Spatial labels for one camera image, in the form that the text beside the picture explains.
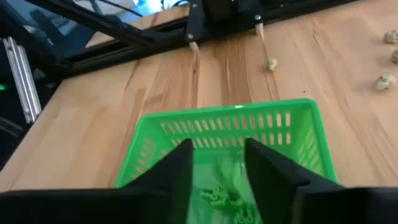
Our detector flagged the small green skeleton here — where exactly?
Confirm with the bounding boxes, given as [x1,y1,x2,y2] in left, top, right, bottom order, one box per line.
[198,184,245,216]

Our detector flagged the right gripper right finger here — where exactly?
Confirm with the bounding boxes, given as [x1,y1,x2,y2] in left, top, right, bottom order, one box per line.
[244,138,343,224]

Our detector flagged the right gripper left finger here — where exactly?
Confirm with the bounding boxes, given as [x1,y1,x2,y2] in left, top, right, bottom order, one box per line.
[124,138,195,224]

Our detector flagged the green plastic basket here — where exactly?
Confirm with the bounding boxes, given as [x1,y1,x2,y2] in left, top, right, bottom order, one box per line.
[114,98,338,224]

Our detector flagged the silver aluminium extrusion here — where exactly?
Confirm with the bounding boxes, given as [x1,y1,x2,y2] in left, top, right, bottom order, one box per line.
[2,36,43,125]

